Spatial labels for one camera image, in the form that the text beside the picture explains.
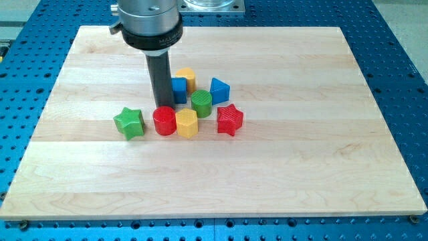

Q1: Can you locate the blue cube block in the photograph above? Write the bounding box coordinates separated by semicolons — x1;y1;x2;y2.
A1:
171;77;187;104

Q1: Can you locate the blue triangle block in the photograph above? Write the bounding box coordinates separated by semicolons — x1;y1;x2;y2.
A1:
210;78;230;105

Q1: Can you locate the red star block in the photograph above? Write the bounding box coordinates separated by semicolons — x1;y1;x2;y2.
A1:
217;104;244;136

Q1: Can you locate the green cylinder block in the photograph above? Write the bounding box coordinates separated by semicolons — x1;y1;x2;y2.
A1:
191;90;212;118

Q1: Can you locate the yellow hexagon block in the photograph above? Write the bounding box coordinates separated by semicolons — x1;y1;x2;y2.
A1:
175;108;199;139

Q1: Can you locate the red cylinder block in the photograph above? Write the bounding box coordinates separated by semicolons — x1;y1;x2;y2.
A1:
152;106;177;136

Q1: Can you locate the yellow rounded block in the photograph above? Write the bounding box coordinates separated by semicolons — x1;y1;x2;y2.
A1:
175;67;196;94

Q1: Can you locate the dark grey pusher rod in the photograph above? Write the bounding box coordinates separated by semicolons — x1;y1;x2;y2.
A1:
146;51;175;109

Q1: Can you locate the green star block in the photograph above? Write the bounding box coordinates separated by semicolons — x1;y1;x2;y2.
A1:
113;107;144;141

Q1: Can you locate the light wooden board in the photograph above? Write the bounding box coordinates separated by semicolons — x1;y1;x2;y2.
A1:
1;26;427;220

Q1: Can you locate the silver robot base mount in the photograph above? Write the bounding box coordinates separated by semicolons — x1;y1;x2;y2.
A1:
177;0;245;16

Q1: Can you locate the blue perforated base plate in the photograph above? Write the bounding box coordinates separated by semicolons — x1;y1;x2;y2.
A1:
1;0;427;240

